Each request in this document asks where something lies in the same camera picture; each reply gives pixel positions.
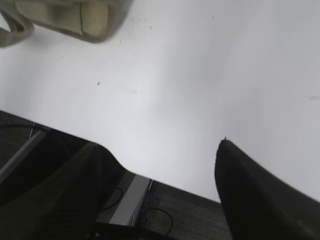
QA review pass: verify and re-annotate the grey metal frame bar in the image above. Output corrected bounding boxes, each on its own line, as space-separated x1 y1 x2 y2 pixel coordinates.
0 132 47 184

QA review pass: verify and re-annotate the black cable on floor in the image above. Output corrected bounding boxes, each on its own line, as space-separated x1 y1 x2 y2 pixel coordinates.
99 187 175 237

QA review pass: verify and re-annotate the grey metal table leg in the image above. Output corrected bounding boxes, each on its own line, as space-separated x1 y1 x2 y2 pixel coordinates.
96 172 150 227

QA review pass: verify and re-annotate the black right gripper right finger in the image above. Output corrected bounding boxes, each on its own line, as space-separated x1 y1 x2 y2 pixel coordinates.
214 139 320 240

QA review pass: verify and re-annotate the khaki canvas tote bag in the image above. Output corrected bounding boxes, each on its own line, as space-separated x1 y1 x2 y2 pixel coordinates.
0 0 133 48

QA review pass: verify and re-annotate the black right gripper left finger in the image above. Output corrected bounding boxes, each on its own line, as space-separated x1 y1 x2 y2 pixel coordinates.
0 143 125 240

